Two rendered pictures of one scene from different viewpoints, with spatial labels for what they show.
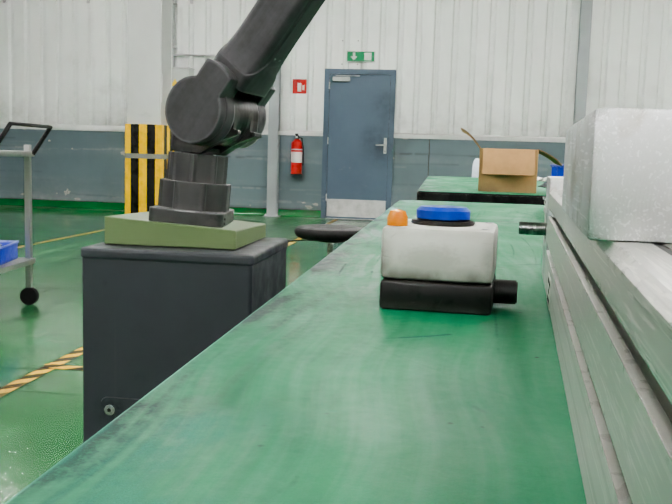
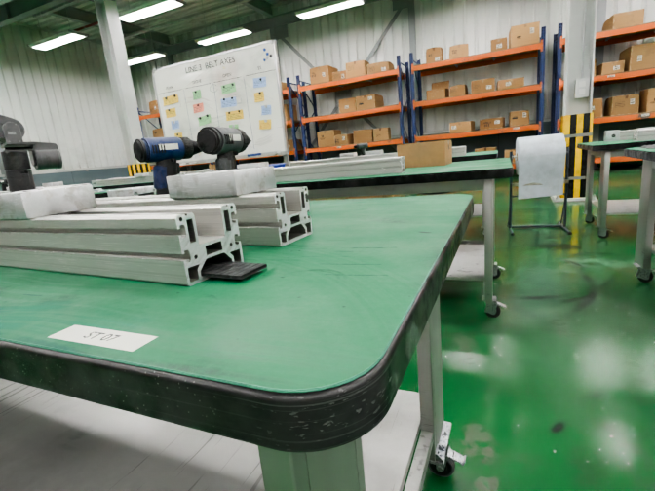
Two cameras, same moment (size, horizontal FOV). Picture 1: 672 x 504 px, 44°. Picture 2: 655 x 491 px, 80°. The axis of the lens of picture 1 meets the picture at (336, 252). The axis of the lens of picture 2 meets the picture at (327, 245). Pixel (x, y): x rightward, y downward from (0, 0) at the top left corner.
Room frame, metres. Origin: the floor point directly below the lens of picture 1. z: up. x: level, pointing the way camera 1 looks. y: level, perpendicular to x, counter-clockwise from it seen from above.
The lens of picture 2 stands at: (-0.35, 0.36, 0.92)
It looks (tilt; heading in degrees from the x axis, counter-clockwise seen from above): 13 degrees down; 287
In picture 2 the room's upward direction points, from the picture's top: 6 degrees counter-clockwise
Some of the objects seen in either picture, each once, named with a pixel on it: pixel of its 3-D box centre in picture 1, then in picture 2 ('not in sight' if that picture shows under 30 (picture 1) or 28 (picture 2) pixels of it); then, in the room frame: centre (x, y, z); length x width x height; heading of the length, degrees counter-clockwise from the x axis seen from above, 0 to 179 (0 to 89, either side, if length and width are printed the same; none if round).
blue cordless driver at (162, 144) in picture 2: not in sight; (180, 178); (0.32, -0.55, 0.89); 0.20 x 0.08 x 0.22; 63
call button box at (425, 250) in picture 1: (452, 262); not in sight; (0.62, -0.09, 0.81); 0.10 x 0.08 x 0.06; 78
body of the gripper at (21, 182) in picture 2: not in sight; (21, 183); (0.73, -0.43, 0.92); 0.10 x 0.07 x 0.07; 81
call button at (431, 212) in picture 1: (443, 218); not in sight; (0.62, -0.08, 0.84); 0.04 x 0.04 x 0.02
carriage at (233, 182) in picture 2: not in sight; (223, 189); (0.03, -0.28, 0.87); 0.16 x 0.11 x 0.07; 168
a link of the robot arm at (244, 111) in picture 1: (218, 125); not in sight; (1.00, 0.15, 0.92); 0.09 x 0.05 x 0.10; 64
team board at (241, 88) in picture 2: not in sight; (226, 158); (1.79, -3.32, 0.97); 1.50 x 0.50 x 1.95; 172
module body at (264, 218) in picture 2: not in sight; (140, 217); (0.28, -0.33, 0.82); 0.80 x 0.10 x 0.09; 168
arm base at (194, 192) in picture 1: (195, 187); not in sight; (1.01, 0.17, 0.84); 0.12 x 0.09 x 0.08; 1
